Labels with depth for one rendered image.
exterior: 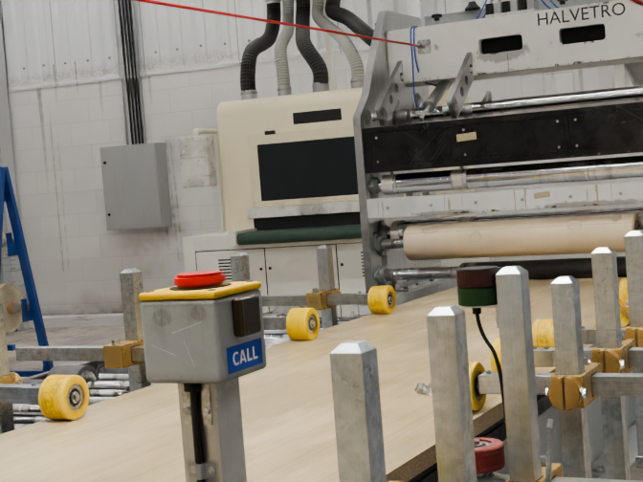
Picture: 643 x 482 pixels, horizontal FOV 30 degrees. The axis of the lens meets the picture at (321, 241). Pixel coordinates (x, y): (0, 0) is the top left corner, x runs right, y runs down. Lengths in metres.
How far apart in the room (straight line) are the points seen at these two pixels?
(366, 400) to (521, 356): 0.50
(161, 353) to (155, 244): 10.80
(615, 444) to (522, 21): 2.43
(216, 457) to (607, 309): 1.26
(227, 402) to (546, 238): 3.13
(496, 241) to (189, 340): 3.20
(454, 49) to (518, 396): 2.88
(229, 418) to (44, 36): 11.52
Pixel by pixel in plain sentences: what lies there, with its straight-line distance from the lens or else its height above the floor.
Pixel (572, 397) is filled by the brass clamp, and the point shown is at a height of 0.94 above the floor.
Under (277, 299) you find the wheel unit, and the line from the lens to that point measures 3.54.
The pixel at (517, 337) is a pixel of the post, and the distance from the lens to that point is 1.62.
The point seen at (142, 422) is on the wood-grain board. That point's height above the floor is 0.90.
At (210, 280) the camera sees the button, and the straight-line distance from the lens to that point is 0.92.
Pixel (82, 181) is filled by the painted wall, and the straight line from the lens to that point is 12.10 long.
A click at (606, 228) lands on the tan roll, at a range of 3.96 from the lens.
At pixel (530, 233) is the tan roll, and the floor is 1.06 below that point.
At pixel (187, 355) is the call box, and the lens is 0.91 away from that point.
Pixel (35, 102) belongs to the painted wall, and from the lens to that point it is 12.40.
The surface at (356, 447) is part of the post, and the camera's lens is 1.17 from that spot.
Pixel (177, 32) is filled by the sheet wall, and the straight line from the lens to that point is 11.64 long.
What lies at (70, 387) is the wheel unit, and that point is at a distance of 2.19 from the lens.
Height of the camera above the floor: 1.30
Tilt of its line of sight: 3 degrees down
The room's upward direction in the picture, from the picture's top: 4 degrees counter-clockwise
